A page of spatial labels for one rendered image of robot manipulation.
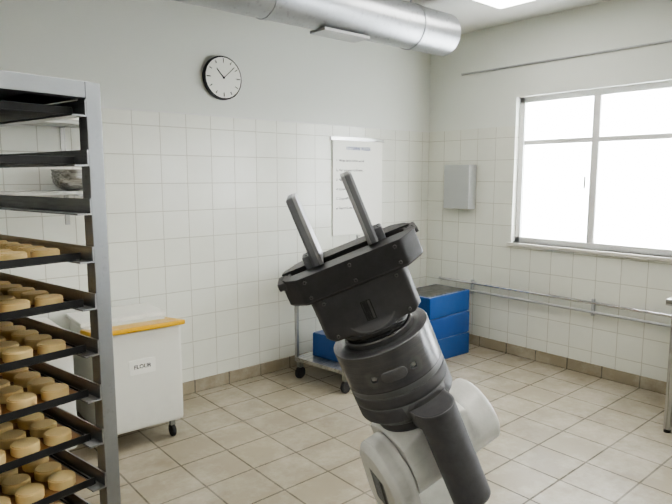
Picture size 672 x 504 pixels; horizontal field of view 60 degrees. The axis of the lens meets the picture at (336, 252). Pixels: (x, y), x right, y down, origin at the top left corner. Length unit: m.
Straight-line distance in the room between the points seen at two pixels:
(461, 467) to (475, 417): 0.06
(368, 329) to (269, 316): 4.46
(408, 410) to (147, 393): 3.35
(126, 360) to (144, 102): 1.77
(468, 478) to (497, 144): 5.22
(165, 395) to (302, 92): 2.68
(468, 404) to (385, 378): 0.10
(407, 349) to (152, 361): 3.32
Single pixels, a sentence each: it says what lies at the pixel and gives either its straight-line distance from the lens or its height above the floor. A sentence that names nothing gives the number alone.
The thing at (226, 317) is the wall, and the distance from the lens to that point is 4.71.
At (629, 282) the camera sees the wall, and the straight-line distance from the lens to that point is 5.13.
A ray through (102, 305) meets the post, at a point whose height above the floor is 1.40.
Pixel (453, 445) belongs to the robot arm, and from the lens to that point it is 0.50.
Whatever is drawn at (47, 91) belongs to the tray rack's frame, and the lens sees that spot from 1.16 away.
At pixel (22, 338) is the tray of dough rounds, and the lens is 1.34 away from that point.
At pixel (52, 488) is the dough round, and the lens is 1.34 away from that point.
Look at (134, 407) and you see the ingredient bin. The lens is 3.81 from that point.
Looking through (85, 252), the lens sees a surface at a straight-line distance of 1.21.
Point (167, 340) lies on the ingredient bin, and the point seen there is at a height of 0.65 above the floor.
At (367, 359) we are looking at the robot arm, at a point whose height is 1.50.
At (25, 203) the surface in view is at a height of 1.59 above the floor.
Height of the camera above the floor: 1.65
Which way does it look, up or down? 7 degrees down
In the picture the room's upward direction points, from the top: straight up
